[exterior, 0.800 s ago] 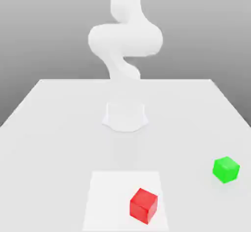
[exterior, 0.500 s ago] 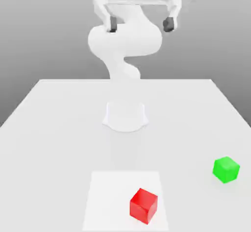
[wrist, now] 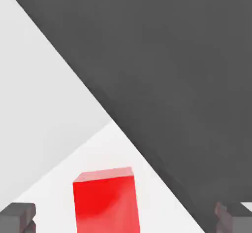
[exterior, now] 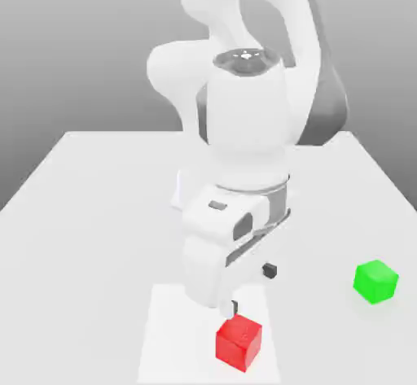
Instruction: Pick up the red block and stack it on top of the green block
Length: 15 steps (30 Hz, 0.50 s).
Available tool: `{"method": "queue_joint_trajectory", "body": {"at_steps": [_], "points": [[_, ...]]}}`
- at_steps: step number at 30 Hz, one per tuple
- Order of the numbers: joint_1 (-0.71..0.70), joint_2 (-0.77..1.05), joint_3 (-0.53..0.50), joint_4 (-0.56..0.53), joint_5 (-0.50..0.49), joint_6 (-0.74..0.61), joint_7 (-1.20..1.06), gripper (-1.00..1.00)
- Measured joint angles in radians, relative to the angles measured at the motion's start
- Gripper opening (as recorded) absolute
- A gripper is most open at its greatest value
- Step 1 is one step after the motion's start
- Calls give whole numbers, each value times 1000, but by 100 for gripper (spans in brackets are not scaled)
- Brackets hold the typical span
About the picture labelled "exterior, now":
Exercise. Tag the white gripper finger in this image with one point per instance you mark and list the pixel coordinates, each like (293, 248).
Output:
(229, 308)
(269, 270)

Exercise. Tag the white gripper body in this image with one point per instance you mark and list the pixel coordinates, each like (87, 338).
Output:
(203, 267)

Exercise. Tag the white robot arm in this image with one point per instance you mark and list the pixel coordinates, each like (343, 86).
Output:
(247, 108)

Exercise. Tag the small red cube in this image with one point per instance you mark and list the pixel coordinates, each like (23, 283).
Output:
(237, 342)

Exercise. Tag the small green cube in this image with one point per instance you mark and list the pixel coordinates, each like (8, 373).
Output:
(375, 281)

